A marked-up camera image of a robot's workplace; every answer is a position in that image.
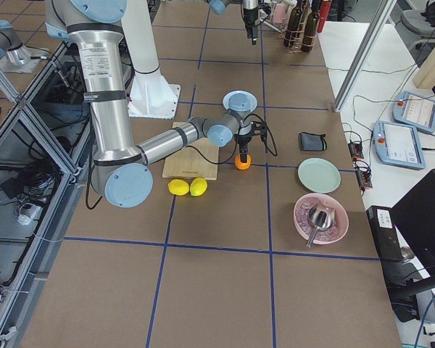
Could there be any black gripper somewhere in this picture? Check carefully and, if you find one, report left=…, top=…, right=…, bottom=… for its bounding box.
left=243, top=7, right=259, bottom=45
left=235, top=134, right=251, bottom=162

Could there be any orange mandarin fruit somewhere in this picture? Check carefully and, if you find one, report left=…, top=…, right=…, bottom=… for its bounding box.
left=234, top=154, right=252, bottom=170

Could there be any light blue plate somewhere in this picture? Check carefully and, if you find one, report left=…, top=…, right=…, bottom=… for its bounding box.
left=223, top=90, right=257, bottom=112

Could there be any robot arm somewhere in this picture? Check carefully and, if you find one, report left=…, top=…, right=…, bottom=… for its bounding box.
left=208, top=0, right=262, bottom=46
left=45, top=1, right=257, bottom=208

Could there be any light green plate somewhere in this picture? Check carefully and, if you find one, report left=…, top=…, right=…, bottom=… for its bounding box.
left=298, top=157, right=341, bottom=194

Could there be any pink cup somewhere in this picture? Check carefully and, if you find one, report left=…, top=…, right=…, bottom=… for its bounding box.
left=272, top=3, right=286, bottom=25

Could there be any bamboo cutting board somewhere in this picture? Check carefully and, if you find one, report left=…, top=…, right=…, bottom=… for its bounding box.
left=162, top=138, right=219, bottom=180

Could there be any upper yellow lemon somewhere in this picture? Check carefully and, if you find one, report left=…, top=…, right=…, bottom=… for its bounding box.
left=189, top=178, right=208, bottom=196

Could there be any yellow lemon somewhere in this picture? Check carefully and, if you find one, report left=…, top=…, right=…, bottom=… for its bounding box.
left=167, top=179, right=189, bottom=196
left=189, top=178, right=208, bottom=196

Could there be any grey folded cloth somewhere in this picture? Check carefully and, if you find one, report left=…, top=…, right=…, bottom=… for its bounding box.
left=298, top=132, right=327, bottom=152

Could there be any lower yellow lemon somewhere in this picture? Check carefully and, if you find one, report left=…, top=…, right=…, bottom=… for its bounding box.
left=167, top=179, right=189, bottom=196

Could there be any red cylinder bottle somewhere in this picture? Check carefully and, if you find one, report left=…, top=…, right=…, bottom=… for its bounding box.
left=317, top=0, right=332, bottom=33

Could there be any pink bowl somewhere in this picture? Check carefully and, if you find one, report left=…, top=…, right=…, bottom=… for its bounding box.
left=293, top=193, right=349, bottom=245

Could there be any steel ice scoop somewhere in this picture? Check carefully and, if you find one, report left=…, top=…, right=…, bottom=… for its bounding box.
left=305, top=203, right=336, bottom=249

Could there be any near teach pendant tablet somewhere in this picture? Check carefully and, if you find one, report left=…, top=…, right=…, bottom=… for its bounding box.
left=373, top=120, right=426, bottom=170

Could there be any teach pendant tablet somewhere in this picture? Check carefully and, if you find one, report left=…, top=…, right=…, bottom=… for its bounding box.
left=373, top=120, right=426, bottom=170
left=392, top=91, right=435, bottom=134

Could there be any far teach pendant tablet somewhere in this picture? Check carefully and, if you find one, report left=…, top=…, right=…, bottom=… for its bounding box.
left=392, top=91, right=435, bottom=134

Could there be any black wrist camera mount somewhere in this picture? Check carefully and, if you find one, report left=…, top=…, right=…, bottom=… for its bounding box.
left=248, top=121, right=268, bottom=143

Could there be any copper wire bottle rack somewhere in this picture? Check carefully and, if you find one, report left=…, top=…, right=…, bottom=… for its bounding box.
left=283, top=29, right=316, bottom=54

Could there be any aluminium frame post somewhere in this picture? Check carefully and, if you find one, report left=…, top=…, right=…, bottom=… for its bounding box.
left=333, top=0, right=397, bottom=112

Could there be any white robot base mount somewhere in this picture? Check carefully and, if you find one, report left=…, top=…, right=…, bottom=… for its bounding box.
left=121, top=0, right=181, bottom=119

